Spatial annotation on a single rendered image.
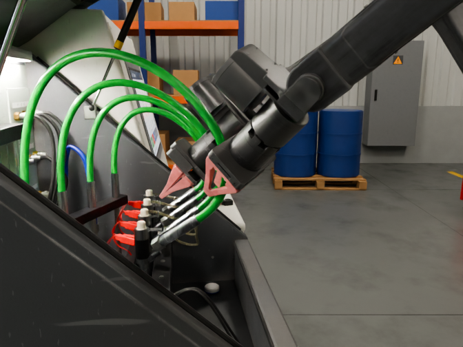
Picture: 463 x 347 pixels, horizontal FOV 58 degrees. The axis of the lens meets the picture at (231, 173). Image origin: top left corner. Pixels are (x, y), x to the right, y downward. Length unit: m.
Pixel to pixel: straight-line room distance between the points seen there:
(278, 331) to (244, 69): 0.46
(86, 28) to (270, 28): 6.31
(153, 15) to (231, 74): 5.77
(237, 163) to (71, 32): 0.69
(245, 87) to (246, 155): 0.09
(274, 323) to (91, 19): 0.82
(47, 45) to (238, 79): 0.71
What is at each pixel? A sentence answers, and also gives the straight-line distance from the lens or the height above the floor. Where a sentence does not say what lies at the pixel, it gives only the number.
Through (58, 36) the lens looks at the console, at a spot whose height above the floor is 1.48.
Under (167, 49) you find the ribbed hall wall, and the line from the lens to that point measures 7.37.
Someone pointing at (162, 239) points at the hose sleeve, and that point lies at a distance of 0.69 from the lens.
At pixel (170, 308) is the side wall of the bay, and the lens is 0.48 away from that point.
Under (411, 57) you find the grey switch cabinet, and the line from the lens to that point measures 7.51.
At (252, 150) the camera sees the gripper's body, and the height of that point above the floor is 1.28.
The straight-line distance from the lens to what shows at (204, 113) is 0.62.
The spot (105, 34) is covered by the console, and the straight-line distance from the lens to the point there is 1.13.
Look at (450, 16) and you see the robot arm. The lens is 0.96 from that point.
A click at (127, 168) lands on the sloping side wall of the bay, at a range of 1.10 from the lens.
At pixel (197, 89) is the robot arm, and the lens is 0.71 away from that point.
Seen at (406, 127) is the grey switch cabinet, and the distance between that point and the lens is 7.54.
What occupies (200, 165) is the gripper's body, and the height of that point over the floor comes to 1.23.
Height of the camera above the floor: 1.37
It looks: 12 degrees down
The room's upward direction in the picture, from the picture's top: straight up
